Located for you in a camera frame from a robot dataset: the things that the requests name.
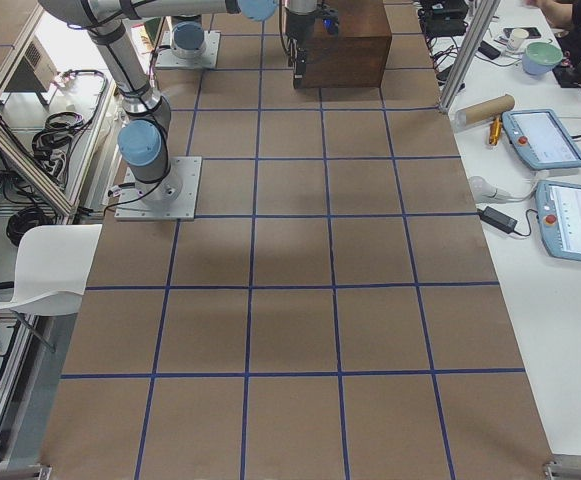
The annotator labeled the white paper cup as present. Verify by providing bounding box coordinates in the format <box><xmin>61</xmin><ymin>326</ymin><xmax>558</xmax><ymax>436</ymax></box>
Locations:
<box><xmin>506</xmin><ymin>36</ymin><xmax>526</xmax><ymax>54</ymax></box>

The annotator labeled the cardboard tube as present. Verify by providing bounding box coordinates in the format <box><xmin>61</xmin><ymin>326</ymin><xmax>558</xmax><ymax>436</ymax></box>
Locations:
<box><xmin>455</xmin><ymin>94</ymin><xmax>515</xmax><ymax>128</ymax></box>

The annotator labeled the dark wooden drawer box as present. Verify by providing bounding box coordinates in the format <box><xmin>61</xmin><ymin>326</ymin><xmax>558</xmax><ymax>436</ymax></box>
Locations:
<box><xmin>294</xmin><ymin>0</ymin><xmax>392</xmax><ymax>89</ymax></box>

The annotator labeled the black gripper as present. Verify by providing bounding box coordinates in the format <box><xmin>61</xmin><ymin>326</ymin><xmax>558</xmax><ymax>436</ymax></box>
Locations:
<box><xmin>283</xmin><ymin>0</ymin><xmax>339</xmax><ymax>89</ymax></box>

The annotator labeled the white chair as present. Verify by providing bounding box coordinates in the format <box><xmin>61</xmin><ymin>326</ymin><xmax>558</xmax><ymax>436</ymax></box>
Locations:
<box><xmin>0</xmin><ymin>224</ymin><xmax>102</xmax><ymax>316</ymax></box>

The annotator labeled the black smartphone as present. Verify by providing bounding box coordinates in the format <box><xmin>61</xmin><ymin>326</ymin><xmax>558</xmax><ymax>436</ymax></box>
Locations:
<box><xmin>503</xmin><ymin>27</ymin><xmax>541</xmax><ymax>39</ymax></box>

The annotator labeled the green bowl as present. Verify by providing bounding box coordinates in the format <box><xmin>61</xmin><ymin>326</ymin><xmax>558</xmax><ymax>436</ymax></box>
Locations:
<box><xmin>522</xmin><ymin>42</ymin><xmax>563</xmax><ymax>76</ymax></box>

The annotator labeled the blue teach pendant near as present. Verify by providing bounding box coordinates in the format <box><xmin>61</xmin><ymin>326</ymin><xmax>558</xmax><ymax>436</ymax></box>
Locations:
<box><xmin>535</xmin><ymin>180</ymin><xmax>581</xmax><ymax>261</ymax></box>

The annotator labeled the black power brick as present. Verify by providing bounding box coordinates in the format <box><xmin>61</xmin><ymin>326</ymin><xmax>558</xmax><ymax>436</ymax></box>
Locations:
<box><xmin>477</xmin><ymin>206</ymin><xmax>517</xmax><ymax>234</ymax></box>

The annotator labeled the blue teach pendant far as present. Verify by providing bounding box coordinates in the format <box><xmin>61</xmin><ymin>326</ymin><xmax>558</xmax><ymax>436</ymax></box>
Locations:
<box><xmin>501</xmin><ymin>109</ymin><xmax>581</xmax><ymax>171</ymax></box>

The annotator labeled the yellow tool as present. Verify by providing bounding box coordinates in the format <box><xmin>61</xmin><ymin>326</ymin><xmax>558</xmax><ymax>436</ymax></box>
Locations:
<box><xmin>488</xmin><ymin>115</ymin><xmax>502</xmax><ymax>146</ymax></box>

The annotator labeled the white light bulb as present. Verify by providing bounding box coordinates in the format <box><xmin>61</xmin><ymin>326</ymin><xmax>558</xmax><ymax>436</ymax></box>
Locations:
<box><xmin>468</xmin><ymin>176</ymin><xmax>512</xmax><ymax>203</ymax></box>

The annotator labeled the blue teach pendant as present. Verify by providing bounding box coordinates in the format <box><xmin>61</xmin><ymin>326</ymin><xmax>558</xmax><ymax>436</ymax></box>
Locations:
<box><xmin>501</xmin><ymin>109</ymin><xmax>581</xmax><ymax>171</ymax></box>
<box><xmin>535</xmin><ymin>180</ymin><xmax>581</xmax><ymax>261</ymax></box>

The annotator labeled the aluminium frame post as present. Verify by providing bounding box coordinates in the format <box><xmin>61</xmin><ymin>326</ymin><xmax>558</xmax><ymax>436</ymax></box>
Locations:
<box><xmin>438</xmin><ymin>0</ymin><xmax>500</xmax><ymax>113</ymax></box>

